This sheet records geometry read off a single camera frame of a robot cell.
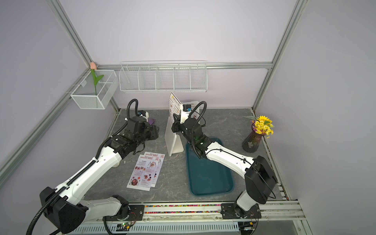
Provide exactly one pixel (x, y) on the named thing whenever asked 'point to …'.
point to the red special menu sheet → (160, 162)
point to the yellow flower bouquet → (263, 126)
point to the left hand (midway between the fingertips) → (155, 129)
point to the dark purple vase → (251, 141)
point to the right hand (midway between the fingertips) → (173, 114)
